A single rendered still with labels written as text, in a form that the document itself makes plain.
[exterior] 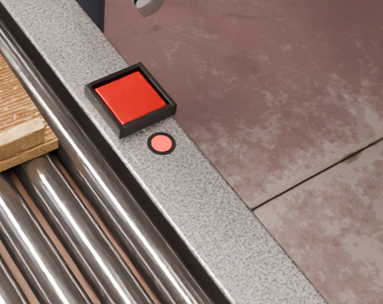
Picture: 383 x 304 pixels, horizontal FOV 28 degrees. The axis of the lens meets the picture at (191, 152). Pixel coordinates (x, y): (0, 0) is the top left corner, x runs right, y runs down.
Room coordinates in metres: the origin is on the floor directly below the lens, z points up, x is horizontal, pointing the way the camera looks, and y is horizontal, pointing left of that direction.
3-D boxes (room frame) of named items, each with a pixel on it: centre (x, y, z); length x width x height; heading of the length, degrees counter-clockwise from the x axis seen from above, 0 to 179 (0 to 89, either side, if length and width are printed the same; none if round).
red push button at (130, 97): (0.56, 0.08, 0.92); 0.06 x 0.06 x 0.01; 44
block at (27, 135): (0.46, 0.18, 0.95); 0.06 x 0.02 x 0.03; 133
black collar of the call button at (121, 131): (0.56, 0.08, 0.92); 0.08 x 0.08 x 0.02; 44
